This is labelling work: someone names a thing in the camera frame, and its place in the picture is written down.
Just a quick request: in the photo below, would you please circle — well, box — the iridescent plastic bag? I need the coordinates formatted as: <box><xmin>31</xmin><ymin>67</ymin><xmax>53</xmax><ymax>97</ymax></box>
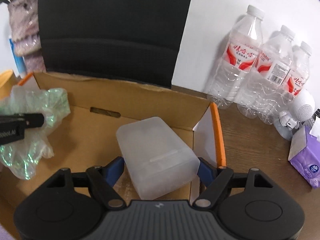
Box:
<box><xmin>1</xmin><ymin>86</ymin><xmax>71</xmax><ymax>180</ymax></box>

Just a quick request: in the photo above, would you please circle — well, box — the translucent plastic box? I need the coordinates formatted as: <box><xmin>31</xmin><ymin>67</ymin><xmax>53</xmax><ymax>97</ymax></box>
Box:
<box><xmin>116</xmin><ymin>116</ymin><xmax>200</xmax><ymax>200</ymax></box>

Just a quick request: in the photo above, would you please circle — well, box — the red cardboard pumpkin box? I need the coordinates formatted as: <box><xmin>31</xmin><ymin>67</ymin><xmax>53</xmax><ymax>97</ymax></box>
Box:
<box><xmin>1</xmin><ymin>73</ymin><xmax>226</xmax><ymax>239</ymax></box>

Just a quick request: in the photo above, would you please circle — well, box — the yellow ceramic mug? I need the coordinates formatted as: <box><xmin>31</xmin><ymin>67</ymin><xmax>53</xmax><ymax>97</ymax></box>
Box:
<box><xmin>0</xmin><ymin>69</ymin><xmax>17</xmax><ymax>100</ymax></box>

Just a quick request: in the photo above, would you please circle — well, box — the blue white tube box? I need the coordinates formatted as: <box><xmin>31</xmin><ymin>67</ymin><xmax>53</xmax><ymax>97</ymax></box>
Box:
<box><xmin>9</xmin><ymin>36</ymin><xmax>27</xmax><ymax>79</ymax></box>

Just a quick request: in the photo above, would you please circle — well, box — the purple tissue pack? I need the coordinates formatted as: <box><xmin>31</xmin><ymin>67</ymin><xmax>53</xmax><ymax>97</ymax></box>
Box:
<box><xmin>287</xmin><ymin>126</ymin><xmax>319</xmax><ymax>189</ymax></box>

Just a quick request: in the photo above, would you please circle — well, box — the purple textured vase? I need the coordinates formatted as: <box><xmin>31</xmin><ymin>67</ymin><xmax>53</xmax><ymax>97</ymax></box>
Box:
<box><xmin>8</xmin><ymin>0</ymin><xmax>46</xmax><ymax>73</ymax></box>

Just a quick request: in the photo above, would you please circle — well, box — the white robot speaker figure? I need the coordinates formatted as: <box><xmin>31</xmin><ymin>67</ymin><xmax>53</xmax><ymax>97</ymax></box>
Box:
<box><xmin>273</xmin><ymin>91</ymin><xmax>315</xmax><ymax>141</ymax></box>

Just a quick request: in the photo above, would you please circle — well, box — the left clear water bottle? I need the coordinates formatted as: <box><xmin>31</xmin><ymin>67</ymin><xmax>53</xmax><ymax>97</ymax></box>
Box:
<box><xmin>207</xmin><ymin>5</ymin><xmax>264</xmax><ymax>109</ymax></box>

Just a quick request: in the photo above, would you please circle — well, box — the clear water bottle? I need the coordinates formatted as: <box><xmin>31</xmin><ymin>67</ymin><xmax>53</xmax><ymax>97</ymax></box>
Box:
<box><xmin>236</xmin><ymin>25</ymin><xmax>294</xmax><ymax>125</ymax></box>
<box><xmin>259</xmin><ymin>41</ymin><xmax>312</xmax><ymax>125</ymax></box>
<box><xmin>207</xmin><ymin>5</ymin><xmax>264</xmax><ymax>109</ymax></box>

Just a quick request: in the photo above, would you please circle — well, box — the right clear water bottle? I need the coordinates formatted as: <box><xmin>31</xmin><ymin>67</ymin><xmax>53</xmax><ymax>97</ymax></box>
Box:
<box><xmin>259</xmin><ymin>41</ymin><xmax>312</xmax><ymax>125</ymax></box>

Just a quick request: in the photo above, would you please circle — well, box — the black paper shopping bag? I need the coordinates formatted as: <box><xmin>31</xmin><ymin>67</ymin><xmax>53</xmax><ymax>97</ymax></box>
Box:
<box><xmin>38</xmin><ymin>0</ymin><xmax>191</xmax><ymax>87</ymax></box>

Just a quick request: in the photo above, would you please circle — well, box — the middle clear water bottle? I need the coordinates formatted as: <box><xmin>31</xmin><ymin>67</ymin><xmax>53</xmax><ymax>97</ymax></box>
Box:
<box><xmin>236</xmin><ymin>25</ymin><xmax>294</xmax><ymax>125</ymax></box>

